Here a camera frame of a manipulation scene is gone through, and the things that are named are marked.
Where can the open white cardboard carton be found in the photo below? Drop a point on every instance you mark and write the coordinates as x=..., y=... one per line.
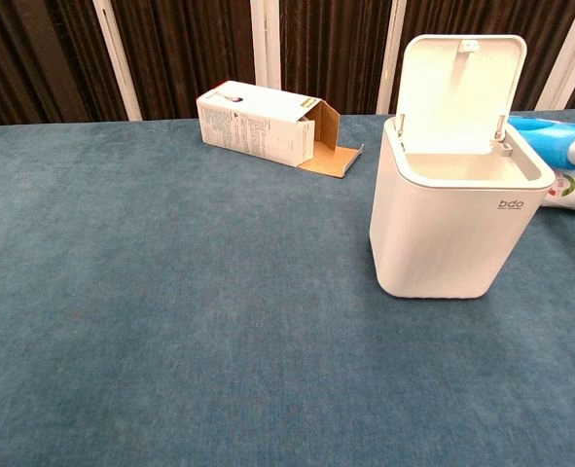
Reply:
x=248, y=126

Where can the white frame post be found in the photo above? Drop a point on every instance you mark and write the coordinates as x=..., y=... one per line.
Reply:
x=566, y=63
x=117, y=63
x=265, y=44
x=389, y=73

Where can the blue felt table mat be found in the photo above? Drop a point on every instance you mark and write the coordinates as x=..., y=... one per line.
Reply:
x=170, y=292

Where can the dark brown pleated curtain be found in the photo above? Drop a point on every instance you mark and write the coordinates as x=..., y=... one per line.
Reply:
x=194, y=48

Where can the white square container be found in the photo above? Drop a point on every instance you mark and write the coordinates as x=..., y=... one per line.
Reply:
x=438, y=219

